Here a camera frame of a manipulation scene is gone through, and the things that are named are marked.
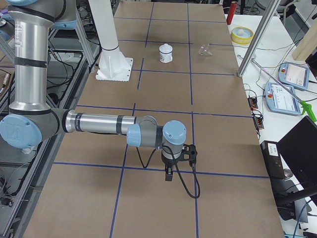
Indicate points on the far orange connector board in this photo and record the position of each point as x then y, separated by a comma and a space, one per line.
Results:
253, 103

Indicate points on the aluminium frame post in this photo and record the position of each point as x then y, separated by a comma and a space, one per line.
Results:
264, 22

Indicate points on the teach pendant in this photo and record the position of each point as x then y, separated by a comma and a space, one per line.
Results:
294, 75
279, 100

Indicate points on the black monitor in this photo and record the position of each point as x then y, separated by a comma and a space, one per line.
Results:
299, 150

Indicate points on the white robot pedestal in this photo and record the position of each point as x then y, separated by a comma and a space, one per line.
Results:
113, 65

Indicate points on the near orange connector board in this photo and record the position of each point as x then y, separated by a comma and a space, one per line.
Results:
258, 122

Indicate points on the orange connector board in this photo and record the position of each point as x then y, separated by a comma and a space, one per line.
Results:
253, 103
258, 122

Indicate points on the white enamel cup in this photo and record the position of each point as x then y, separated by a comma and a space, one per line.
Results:
165, 57

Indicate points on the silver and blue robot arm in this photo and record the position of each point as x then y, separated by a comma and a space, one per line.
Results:
31, 120

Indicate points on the near teach pendant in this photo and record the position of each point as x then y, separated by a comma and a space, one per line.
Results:
279, 100

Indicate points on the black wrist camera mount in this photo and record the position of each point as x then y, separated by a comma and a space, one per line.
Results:
189, 154

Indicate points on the green handled grabber stick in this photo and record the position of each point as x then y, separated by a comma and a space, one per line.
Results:
307, 108

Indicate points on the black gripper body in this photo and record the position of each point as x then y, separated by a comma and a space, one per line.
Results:
168, 162

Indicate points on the black computer box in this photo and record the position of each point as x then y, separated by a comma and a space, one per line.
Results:
280, 181

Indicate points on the far teach pendant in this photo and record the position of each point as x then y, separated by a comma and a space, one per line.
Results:
294, 75

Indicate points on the yellow tape roll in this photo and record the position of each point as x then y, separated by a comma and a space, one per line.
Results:
241, 35

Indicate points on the red cylinder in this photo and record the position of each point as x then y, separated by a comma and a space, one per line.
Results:
231, 12

